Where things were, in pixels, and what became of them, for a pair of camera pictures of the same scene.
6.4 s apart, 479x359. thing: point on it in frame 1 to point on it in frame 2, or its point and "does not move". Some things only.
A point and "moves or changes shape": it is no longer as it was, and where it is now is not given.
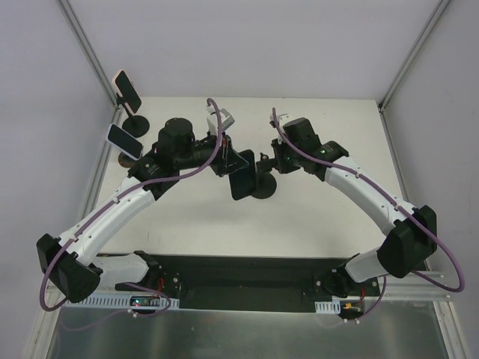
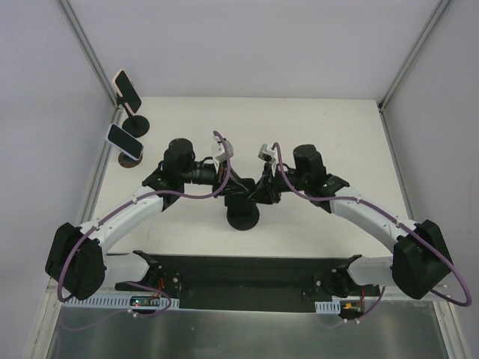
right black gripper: x=277 y=157 to x=270 y=181
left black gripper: x=225 y=158 to x=224 y=179
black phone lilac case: x=123 y=141 does not move
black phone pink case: x=127 y=90 does not move
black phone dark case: x=243 y=181 to x=239 y=202
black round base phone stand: x=266 y=182 moves or changes shape
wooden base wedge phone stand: x=125 y=161 does not move
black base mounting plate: x=225 y=281 does not move
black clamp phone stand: x=134 y=126 does not move
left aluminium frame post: x=90 y=51 does not move
